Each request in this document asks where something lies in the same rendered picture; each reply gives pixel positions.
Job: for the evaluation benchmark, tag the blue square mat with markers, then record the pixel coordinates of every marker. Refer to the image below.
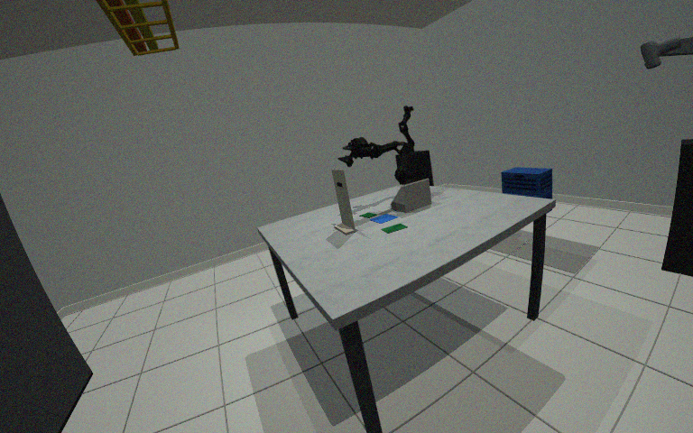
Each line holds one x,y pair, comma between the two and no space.
383,218

